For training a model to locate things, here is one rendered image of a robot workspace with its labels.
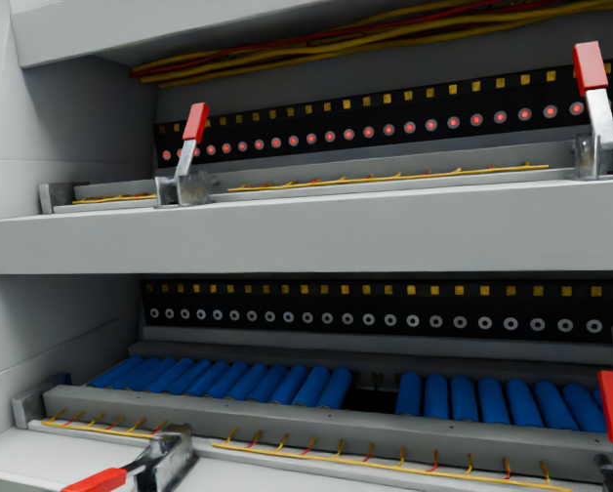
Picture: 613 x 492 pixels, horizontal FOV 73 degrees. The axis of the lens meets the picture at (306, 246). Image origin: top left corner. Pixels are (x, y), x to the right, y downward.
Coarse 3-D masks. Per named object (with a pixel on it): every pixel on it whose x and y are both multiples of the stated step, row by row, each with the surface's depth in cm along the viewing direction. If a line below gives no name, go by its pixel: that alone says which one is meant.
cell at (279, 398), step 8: (296, 368) 38; (304, 368) 39; (288, 376) 37; (296, 376) 37; (304, 376) 38; (280, 384) 36; (288, 384) 35; (296, 384) 36; (280, 392) 34; (288, 392) 34; (296, 392) 35; (272, 400) 33; (280, 400) 33; (288, 400) 34
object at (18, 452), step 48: (96, 336) 45; (144, 336) 48; (192, 336) 46; (240, 336) 44; (288, 336) 42; (336, 336) 40; (384, 336) 39; (0, 384) 35; (48, 384) 37; (0, 432) 35; (48, 432) 35; (144, 432) 33; (0, 480) 29; (48, 480) 29; (192, 480) 28; (240, 480) 27; (288, 480) 27; (336, 480) 26; (528, 480) 25; (576, 480) 25
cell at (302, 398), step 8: (320, 368) 38; (312, 376) 36; (320, 376) 37; (328, 376) 38; (304, 384) 36; (312, 384) 35; (320, 384) 36; (304, 392) 34; (312, 392) 34; (320, 392) 35; (296, 400) 33; (304, 400) 33; (312, 400) 33
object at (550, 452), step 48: (192, 432) 32; (240, 432) 31; (288, 432) 30; (336, 432) 29; (384, 432) 28; (432, 432) 27; (480, 432) 26; (528, 432) 26; (576, 432) 26; (480, 480) 24
